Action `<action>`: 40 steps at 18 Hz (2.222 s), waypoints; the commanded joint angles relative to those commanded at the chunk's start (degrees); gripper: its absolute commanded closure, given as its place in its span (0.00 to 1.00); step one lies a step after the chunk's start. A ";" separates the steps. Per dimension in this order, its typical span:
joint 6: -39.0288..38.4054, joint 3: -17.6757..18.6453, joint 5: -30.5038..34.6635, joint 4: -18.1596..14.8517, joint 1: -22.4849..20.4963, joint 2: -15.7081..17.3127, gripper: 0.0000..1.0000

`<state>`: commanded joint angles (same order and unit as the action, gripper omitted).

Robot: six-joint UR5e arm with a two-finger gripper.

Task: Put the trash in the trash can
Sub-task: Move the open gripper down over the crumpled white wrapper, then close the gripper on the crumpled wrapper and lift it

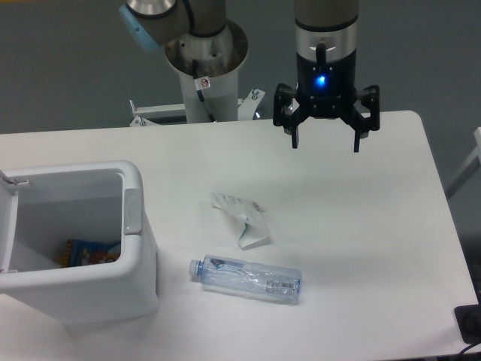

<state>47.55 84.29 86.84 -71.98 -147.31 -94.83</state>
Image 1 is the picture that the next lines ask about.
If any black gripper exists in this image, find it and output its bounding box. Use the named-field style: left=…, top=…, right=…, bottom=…
left=273, top=52, right=380, bottom=153

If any white paper carton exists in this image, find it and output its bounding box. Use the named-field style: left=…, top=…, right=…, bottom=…
left=210, top=193, right=270, bottom=250

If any clear plastic water bottle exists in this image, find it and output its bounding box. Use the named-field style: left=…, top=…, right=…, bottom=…
left=189, top=255, right=302, bottom=304

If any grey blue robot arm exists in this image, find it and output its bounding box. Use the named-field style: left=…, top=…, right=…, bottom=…
left=119, top=1, right=380, bottom=145

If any white trash can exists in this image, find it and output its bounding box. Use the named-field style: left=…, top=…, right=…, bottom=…
left=1, top=161, right=159, bottom=324

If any black device at edge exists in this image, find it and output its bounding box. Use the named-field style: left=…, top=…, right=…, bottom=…
left=454, top=304, right=480, bottom=344

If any colourful snack wrapper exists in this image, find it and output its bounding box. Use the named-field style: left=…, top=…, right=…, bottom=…
left=56, top=239, right=121, bottom=268

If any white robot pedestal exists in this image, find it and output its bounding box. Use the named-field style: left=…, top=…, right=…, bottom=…
left=129, top=19, right=266, bottom=127

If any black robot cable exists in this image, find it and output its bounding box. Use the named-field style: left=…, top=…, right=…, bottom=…
left=192, top=58, right=218, bottom=123

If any white frame at right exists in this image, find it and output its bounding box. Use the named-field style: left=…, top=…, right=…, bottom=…
left=445, top=127, right=480, bottom=199

